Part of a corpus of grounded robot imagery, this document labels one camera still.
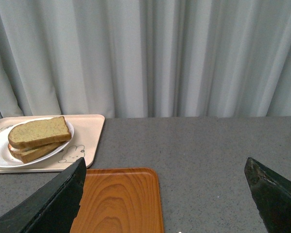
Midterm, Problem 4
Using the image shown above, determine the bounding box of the white round plate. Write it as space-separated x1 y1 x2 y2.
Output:
0 117 74 168

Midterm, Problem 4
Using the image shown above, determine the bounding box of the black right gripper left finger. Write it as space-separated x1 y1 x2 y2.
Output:
0 158 86 233

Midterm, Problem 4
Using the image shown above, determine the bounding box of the brown wooden tray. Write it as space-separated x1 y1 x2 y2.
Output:
70 167 164 233

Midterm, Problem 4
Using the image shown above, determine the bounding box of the grey-white curtain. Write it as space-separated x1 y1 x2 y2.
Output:
0 0 291 119

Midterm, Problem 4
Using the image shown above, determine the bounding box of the fried egg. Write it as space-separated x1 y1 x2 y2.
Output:
8 143 32 153

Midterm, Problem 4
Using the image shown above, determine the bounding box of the beige rabbit tray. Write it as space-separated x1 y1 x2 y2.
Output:
0 115 105 174

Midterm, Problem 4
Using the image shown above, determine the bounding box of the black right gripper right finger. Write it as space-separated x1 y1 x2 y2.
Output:
244 157 291 233

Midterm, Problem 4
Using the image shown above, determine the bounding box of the bread slice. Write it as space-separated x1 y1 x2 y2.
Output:
8 116 72 149
9 142 65 164

